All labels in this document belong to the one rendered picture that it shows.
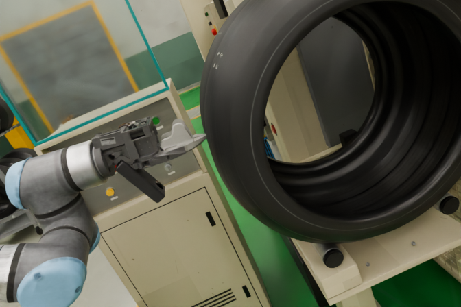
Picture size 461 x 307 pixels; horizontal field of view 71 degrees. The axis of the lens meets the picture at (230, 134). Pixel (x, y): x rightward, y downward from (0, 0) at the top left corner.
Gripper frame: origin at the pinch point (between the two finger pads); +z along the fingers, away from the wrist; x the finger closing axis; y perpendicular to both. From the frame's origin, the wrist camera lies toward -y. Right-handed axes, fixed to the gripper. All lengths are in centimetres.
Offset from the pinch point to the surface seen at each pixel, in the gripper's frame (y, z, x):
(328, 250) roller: -29.3, 18.9, -8.3
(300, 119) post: -11.9, 30.0, 27.6
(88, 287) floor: -139, -118, 155
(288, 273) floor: -121, 24, 85
